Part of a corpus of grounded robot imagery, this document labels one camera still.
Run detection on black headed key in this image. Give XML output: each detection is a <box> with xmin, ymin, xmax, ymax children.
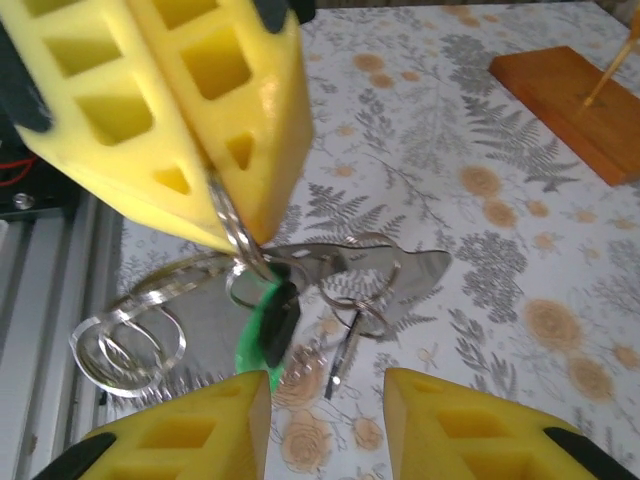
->
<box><xmin>259</xmin><ymin>264</ymin><xmax>304</xmax><ymax>369</ymax></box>

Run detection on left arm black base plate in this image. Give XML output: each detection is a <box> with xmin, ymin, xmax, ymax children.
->
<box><xmin>0</xmin><ymin>129</ymin><xmax>84</xmax><ymax>216</ymax></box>

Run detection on aluminium table edge rail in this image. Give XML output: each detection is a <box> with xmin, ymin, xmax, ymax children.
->
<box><xmin>0</xmin><ymin>194</ymin><xmax>126</xmax><ymax>480</ymax></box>

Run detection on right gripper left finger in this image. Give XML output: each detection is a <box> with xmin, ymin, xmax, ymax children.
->
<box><xmin>29</xmin><ymin>370</ymin><xmax>274</xmax><ymax>480</ymax></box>

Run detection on gold wire stand wooden base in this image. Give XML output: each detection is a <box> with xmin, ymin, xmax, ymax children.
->
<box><xmin>487</xmin><ymin>0</ymin><xmax>640</xmax><ymax>187</ymax></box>

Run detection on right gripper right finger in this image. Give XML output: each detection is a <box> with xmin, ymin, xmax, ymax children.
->
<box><xmin>383</xmin><ymin>367</ymin><xmax>621</xmax><ymax>480</ymax></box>

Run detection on silver key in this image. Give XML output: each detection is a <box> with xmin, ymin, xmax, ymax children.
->
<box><xmin>324</xmin><ymin>302</ymin><xmax>361</xmax><ymax>401</ymax></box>

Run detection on green key tag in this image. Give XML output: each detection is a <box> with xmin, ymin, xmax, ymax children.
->
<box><xmin>233</xmin><ymin>279</ymin><xmax>301</xmax><ymax>396</ymax></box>

